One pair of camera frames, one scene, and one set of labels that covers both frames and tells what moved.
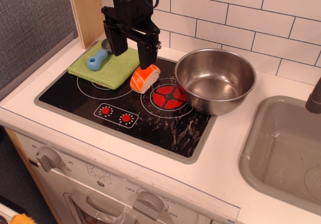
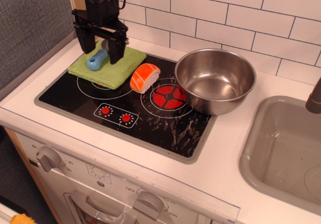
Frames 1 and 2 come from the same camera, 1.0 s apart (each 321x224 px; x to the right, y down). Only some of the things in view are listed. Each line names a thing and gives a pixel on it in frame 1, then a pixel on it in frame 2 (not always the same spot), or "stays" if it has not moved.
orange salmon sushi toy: [143, 80] stays
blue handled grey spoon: [94, 63] stays
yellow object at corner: [22, 219] stays
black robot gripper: [132, 12] to [101, 17]
